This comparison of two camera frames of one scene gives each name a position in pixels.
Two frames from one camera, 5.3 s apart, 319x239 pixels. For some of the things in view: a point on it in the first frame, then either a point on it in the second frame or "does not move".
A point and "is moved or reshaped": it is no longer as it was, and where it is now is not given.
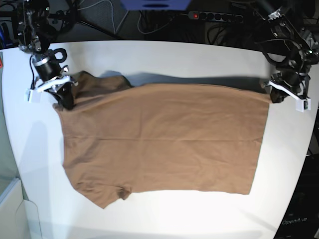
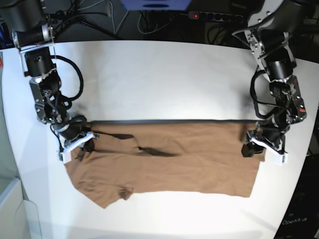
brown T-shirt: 118,138 is moved or reshaped
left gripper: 63,85 to 85,138
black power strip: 216,16 does not move
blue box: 156,5 does not move
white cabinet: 19,217 does not move
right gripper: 278,81 to 250,148
